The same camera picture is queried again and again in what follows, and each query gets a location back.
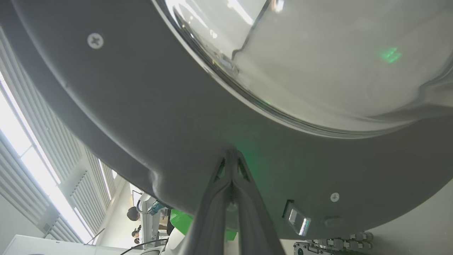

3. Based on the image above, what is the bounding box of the thin black cable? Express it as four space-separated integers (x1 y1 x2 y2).
120 239 168 255

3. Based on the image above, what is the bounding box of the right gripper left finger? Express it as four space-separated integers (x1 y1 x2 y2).
179 149 233 255

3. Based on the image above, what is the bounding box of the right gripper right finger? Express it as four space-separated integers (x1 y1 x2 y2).
233 149 286 255

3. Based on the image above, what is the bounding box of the circuit board with connectors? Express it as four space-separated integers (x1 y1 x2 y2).
293 231 374 255

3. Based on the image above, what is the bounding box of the grey washing machine door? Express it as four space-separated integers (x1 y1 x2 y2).
0 0 453 245

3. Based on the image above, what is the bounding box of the white machine with teal part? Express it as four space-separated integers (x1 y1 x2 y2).
136 193 170 241

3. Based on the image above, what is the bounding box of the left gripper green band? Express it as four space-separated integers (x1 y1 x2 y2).
170 209 194 236

